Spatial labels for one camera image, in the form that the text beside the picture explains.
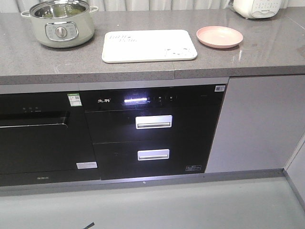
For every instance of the white bear print tray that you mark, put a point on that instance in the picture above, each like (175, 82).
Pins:
(148, 46)

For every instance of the pink round plate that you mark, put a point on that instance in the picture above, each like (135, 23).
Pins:
(219, 37)

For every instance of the black drawer disinfection cabinet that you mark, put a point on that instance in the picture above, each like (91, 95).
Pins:
(149, 132)

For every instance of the black built-in oven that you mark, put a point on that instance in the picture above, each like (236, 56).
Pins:
(44, 139)

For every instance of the pale green electric cooking pot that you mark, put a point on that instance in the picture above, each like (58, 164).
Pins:
(62, 23)

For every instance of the grey corner cabinet door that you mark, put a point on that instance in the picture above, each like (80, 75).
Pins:
(295, 167)

